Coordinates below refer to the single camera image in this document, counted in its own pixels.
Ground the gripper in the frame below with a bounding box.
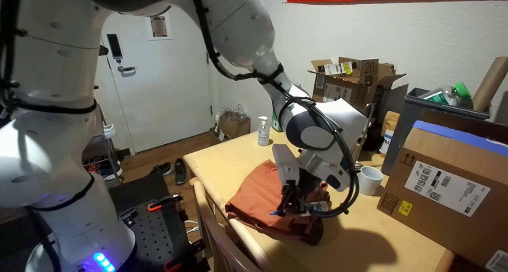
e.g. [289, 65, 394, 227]
[277, 168, 323, 217]

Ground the orange fabric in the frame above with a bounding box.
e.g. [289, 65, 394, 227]
[225, 159, 331, 241]

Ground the hand sanitizer pump bottle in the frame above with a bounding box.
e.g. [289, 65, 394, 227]
[258, 116, 271, 147]

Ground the white mug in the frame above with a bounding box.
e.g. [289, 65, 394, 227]
[357, 166, 384, 196]

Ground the green carton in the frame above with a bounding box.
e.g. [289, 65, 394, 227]
[271, 109, 283, 133]

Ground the wooden chair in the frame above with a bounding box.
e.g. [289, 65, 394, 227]
[189, 177, 275, 272]

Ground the brown paper bag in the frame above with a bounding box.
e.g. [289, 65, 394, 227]
[216, 105, 252, 140]

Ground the brown pouch with label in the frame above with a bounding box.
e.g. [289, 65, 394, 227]
[379, 110, 401, 156]

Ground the dark shoe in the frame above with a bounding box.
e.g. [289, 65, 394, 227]
[173, 157, 189, 186]
[150, 162, 173, 177]

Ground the orange and black clamp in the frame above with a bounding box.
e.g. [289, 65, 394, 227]
[164, 239, 208, 272]
[146, 193, 184, 213]

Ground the stack of open cardboard boxes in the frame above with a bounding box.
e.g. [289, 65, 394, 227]
[308, 57, 408, 115]

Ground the grey plastic bin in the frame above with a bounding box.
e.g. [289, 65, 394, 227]
[381, 87, 493, 176]

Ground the large labelled cardboard box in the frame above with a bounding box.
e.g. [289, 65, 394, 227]
[377, 120, 508, 271]

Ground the white door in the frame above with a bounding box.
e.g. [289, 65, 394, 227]
[100, 10, 217, 154]

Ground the green-capped bottle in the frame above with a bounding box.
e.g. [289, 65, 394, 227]
[452, 82, 473, 100]

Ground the paper notice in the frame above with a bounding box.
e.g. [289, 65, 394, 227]
[144, 13, 173, 41]

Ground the cardboard tube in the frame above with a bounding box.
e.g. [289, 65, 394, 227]
[471, 56, 508, 113]

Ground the black door lock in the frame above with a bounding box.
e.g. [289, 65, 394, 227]
[106, 33, 124, 61]

